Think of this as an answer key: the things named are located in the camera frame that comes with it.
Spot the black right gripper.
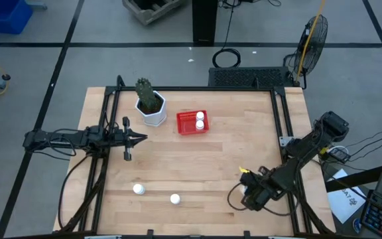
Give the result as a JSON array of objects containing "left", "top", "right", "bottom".
[{"left": 239, "top": 167, "right": 278, "bottom": 212}]

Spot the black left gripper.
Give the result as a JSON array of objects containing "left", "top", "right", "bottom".
[{"left": 106, "top": 116, "right": 148, "bottom": 162}]

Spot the red plastic basket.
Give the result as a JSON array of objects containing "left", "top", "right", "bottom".
[{"left": 176, "top": 110, "right": 210, "bottom": 136}]

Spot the white faceted plant pot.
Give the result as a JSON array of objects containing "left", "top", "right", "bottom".
[{"left": 135, "top": 90, "right": 167, "bottom": 127}]

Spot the green cactus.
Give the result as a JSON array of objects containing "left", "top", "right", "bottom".
[{"left": 135, "top": 78, "right": 159, "bottom": 112}]

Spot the white paper sheet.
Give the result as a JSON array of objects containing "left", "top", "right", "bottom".
[{"left": 326, "top": 168, "right": 367, "bottom": 224}]

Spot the black power adapter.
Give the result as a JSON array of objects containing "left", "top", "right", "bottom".
[{"left": 328, "top": 147, "right": 351, "bottom": 165}]

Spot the black desk beam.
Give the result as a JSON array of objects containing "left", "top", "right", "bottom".
[{"left": 324, "top": 160, "right": 382, "bottom": 193}]

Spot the blue round object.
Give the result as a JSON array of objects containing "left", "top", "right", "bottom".
[{"left": 352, "top": 217, "right": 363, "bottom": 234}]

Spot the black perforated metal case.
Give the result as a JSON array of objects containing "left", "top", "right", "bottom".
[{"left": 208, "top": 66, "right": 294, "bottom": 88}]

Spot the grey wooden pallet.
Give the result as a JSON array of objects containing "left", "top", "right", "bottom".
[{"left": 121, "top": 0, "right": 186, "bottom": 26}]

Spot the black floor fan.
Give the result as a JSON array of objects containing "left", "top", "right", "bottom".
[{"left": 283, "top": 14, "right": 329, "bottom": 90}]

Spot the blue plastic bin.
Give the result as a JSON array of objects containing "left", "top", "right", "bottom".
[{"left": 0, "top": 0, "right": 34, "bottom": 35}]

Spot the black aluminium table frame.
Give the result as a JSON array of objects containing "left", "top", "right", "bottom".
[{"left": 53, "top": 74, "right": 337, "bottom": 239}]

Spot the coiled black cable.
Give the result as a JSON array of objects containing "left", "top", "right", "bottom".
[{"left": 212, "top": 0, "right": 242, "bottom": 69}]

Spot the black upright post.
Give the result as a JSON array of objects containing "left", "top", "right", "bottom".
[{"left": 192, "top": 0, "right": 219, "bottom": 44}]

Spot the yellow hanging hose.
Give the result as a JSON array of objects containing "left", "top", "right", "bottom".
[{"left": 295, "top": 0, "right": 326, "bottom": 83}]

